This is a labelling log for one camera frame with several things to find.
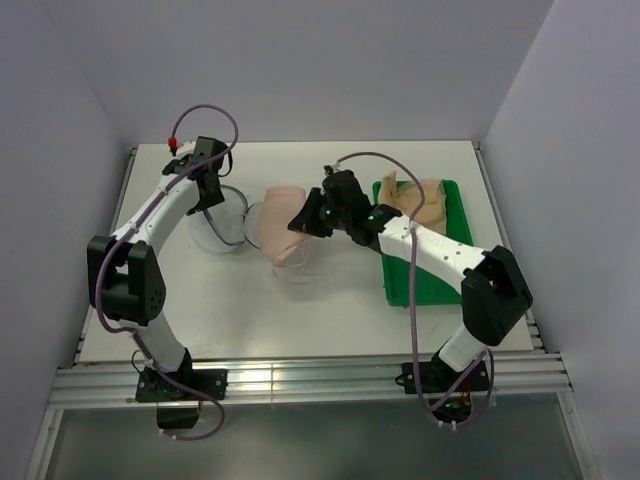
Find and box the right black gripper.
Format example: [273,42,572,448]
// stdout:
[289,187,351,238]

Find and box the mesh laundry bag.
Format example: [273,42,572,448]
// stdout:
[188,185,310,282]

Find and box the pink bra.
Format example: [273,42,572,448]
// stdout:
[255,186,309,267]

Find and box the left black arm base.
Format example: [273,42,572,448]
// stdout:
[134,367,228,431]

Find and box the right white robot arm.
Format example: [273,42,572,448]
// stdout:
[288,170,533,390]

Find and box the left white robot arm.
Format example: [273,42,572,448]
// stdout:
[87,136,230,399]

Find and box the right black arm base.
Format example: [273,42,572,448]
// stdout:
[394,361,490,425]

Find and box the beige bra in tray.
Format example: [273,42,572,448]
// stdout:
[377,171,447,235]

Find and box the green plastic tray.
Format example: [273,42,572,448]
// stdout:
[372,179,476,307]

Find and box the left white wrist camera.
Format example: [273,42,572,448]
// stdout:
[167,136,196,159]

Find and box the aluminium frame rail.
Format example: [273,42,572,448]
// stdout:
[26,316,599,479]

